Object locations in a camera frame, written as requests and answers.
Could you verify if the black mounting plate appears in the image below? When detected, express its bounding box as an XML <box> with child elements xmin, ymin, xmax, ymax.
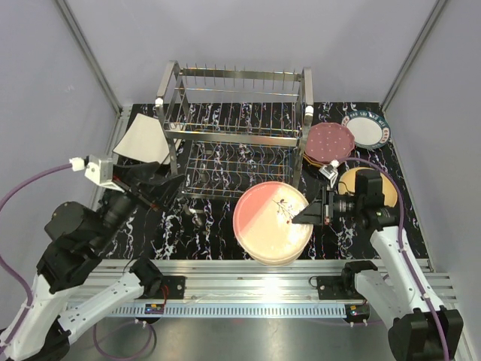
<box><xmin>316</xmin><ymin>276</ymin><xmax>365</xmax><ymax>302</ymax></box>
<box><xmin>150</xmin><ymin>275</ymin><xmax>186</xmax><ymax>300</ymax></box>

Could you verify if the pink round plate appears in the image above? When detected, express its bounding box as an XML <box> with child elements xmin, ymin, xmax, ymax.
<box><xmin>232</xmin><ymin>181</ymin><xmax>313</xmax><ymax>259</ymax></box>

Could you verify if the left small circuit board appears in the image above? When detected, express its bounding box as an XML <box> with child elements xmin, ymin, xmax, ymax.
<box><xmin>144</xmin><ymin>303</ymin><xmax>165</xmax><ymax>315</ymax></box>

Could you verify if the right small circuit board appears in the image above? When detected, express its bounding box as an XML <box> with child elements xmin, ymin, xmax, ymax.
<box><xmin>345</xmin><ymin>304</ymin><xmax>371</xmax><ymax>323</ymax></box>

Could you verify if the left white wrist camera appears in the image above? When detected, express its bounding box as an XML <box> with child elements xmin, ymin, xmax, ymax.
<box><xmin>69</xmin><ymin>155</ymin><xmax>125</xmax><ymax>193</ymax></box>

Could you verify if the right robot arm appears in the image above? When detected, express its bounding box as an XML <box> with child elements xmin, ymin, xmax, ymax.
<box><xmin>292</xmin><ymin>168</ymin><xmax>464</xmax><ymax>360</ymax></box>

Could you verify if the pink dotted plate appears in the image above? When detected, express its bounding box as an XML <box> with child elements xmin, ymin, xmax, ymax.
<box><xmin>305</xmin><ymin>123</ymin><xmax>355</xmax><ymax>162</ymax></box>

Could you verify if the right aluminium frame post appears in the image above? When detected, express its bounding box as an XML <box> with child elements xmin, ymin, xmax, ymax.
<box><xmin>380</xmin><ymin>0</ymin><xmax>450</xmax><ymax>113</ymax></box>

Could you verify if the small circuit board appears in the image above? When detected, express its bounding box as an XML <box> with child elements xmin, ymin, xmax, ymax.
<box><xmin>345</xmin><ymin>304</ymin><xmax>371</xmax><ymax>323</ymax></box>
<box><xmin>144</xmin><ymin>303</ymin><xmax>165</xmax><ymax>315</ymax></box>

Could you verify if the aluminium frame post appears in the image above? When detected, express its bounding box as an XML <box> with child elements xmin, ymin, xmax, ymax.
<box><xmin>380</xmin><ymin>0</ymin><xmax>450</xmax><ymax>113</ymax></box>
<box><xmin>52</xmin><ymin>0</ymin><xmax>132</xmax><ymax>117</ymax></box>

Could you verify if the teal-rimmed lettered plate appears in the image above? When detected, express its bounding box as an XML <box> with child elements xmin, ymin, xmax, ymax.
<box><xmin>341</xmin><ymin>111</ymin><xmax>391</xmax><ymax>150</ymax></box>

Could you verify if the left aluminium frame post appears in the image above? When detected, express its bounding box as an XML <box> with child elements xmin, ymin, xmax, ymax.
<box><xmin>52</xmin><ymin>0</ymin><xmax>132</xmax><ymax>117</ymax></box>

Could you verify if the beige tan round plate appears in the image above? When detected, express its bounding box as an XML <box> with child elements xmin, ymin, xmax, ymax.
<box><xmin>337</xmin><ymin>167</ymin><xmax>398</xmax><ymax>207</ymax></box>

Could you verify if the stainless steel dish rack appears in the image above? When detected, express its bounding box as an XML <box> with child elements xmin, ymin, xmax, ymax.
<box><xmin>155</xmin><ymin>60</ymin><xmax>314</xmax><ymax>200</ymax></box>

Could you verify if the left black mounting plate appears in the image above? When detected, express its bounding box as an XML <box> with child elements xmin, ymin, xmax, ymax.
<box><xmin>150</xmin><ymin>275</ymin><xmax>186</xmax><ymax>300</ymax></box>

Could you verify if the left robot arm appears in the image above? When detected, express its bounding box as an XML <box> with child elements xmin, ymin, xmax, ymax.
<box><xmin>1</xmin><ymin>156</ymin><xmax>185</xmax><ymax>360</ymax></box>

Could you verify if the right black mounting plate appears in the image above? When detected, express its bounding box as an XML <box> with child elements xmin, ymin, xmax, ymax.
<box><xmin>316</xmin><ymin>276</ymin><xmax>365</xmax><ymax>302</ymax></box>

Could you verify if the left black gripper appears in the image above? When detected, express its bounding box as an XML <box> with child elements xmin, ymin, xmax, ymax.
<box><xmin>89</xmin><ymin>161</ymin><xmax>186</xmax><ymax>250</ymax></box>

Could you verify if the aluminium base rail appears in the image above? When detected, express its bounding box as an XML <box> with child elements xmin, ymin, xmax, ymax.
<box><xmin>111</xmin><ymin>259</ymin><xmax>456</xmax><ymax>318</ymax></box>

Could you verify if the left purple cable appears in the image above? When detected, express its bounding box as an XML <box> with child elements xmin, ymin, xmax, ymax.
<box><xmin>0</xmin><ymin>163</ymin><xmax>157</xmax><ymax>358</ymax></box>

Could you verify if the square black-rimmed plate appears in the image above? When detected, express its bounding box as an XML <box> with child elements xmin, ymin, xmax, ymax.
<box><xmin>113</xmin><ymin>114</ymin><xmax>169</xmax><ymax>165</ymax></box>

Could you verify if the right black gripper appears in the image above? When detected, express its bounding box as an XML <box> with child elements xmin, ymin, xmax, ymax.
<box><xmin>292</xmin><ymin>185</ymin><xmax>363</xmax><ymax>226</ymax></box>

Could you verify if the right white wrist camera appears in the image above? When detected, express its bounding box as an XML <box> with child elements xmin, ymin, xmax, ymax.
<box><xmin>319</xmin><ymin>159</ymin><xmax>340</xmax><ymax>188</ymax></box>

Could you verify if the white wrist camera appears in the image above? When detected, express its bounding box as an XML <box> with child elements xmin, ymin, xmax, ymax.
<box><xmin>69</xmin><ymin>155</ymin><xmax>125</xmax><ymax>193</ymax></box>
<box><xmin>319</xmin><ymin>159</ymin><xmax>340</xmax><ymax>188</ymax></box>

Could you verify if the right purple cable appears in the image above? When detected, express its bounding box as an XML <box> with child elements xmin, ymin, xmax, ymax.
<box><xmin>311</xmin><ymin>157</ymin><xmax>450</xmax><ymax>361</ymax></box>

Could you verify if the yellow dotted plate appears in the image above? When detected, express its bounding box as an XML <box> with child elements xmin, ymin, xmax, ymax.
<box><xmin>303</xmin><ymin>154</ymin><xmax>340</xmax><ymax>168</ymax></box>

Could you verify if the cream round plate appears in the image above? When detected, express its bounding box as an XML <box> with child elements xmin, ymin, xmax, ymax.
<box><xmin>250</xmin><ymin>253</ymin><xmax>301</xmax><ymax>266</ymax></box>

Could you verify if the purple cable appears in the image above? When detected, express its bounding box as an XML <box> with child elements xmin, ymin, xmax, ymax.
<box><xmin>311</xmin><ymin>157</ymin><xmax>450</xmax><ymax>361</ymax></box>
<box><xmin>0</xmin><ymin>163</ymin><xmax>157</xmax><ymax>358</ymax></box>

